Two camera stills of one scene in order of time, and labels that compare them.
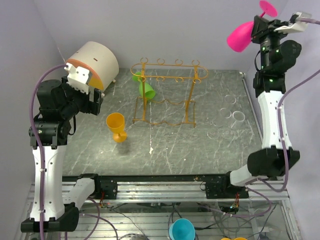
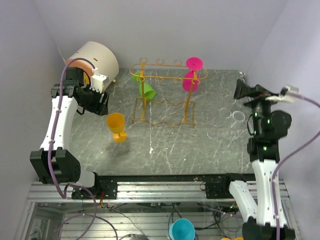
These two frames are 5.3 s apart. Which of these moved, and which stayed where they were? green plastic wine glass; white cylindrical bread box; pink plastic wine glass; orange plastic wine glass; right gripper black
Moved: pink plastic wine glass; right gripper black
Stayed: white cylindrical bread box; orange plastic wine glass; green plastic wine glass
